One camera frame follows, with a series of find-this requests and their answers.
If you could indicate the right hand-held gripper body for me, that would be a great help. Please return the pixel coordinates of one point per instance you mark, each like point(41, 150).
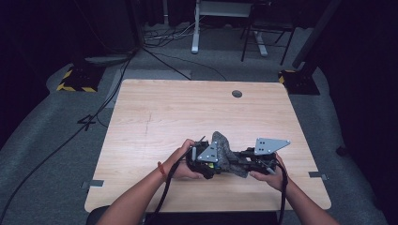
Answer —
point(269, 145)

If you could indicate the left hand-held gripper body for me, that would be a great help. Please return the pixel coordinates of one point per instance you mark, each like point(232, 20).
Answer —
point(206, 154)

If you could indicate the grey cloth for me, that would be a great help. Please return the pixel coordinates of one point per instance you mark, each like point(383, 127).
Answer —
point(223, 150)

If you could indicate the person's left hand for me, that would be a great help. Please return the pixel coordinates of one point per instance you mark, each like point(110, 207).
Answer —
point(181, 167)

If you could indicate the person's right hand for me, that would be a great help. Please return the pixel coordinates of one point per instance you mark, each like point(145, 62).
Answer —
point(275, 179)

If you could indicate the red wristband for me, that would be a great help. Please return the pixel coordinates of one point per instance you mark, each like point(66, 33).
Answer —
point(162, 170)

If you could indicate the grey tape mark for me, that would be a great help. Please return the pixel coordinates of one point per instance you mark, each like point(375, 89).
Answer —
point(96, 183)
point(316, 174)

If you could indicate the grey table grommet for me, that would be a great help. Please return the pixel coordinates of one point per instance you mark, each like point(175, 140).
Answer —
point(237, 93)

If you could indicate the black yellow striped stand base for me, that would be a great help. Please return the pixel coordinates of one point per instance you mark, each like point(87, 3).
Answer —
point(78, 79)
point(300, 82)

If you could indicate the black caster wheel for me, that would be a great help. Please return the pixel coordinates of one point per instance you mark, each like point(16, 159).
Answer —
point(341, 151)

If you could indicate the black slanted pole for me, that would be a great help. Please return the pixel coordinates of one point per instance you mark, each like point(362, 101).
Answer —
point(316, 34)

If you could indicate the black metal chair frame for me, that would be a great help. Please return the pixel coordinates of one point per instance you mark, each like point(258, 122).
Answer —
point(283, 29)

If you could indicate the white desk frame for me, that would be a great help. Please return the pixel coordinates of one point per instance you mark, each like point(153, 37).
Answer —
point(195, 31)

